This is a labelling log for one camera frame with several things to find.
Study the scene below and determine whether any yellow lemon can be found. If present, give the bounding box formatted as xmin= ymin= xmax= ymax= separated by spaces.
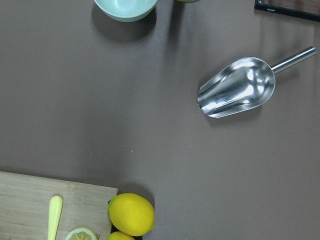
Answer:
xmin=108 ymin=193 xmax=155 ymax=237
xmin=106 ymin=231 xmax=135 ymax=240

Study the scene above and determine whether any lemon slice upper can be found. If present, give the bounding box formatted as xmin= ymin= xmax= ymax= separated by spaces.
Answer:
xmin=65 ymin=227 xmax=98 ymax=240

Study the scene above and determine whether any dark wooden box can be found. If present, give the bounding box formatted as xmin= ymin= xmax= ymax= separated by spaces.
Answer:
xmin=254 ymin=0 xmax=320 ymax=22

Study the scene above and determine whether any yellow plastic knife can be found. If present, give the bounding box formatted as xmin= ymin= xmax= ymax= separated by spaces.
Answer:
xmin=47 ymin=195 xmax=63 ymax=240

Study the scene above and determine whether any metal scoop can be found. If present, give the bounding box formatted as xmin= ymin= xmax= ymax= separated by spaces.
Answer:
xmin=197 ymin=46 xmax=317 ymax=118

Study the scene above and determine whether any yellow lemon near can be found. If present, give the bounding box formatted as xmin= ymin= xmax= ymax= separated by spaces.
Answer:
xmin=106 ymin=231 xmax=135 ymax=240

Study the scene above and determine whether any yellow lemon far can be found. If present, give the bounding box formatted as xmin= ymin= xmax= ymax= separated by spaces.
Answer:
xmin=108 ymin=193 xmax=155 ymax=237

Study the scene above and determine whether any wooden cutting board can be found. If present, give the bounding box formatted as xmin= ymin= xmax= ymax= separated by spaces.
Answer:
xmin=0 ymin=172 xmax=118 ymax=240

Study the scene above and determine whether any mint green bowl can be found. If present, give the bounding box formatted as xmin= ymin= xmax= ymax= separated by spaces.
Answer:
xmin=94 ymin=0 xmax=157 ymax=23

